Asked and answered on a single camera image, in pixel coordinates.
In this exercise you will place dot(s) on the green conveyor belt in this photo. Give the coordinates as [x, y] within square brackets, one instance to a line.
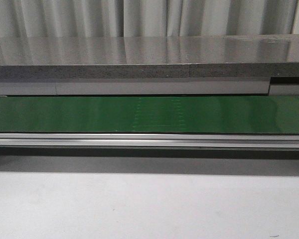
[173, 114]

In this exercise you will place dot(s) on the grey stone slab counter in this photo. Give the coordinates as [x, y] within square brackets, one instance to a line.
[149, 57]

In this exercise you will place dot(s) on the white pleated curtain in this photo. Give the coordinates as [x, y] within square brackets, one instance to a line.
[129, 18]

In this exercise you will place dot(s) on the aluminium conveyor front rail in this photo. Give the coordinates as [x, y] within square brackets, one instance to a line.
[231, 141]

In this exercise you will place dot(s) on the grey conveyor back rail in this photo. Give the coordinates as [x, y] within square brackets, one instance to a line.
[152, 86]

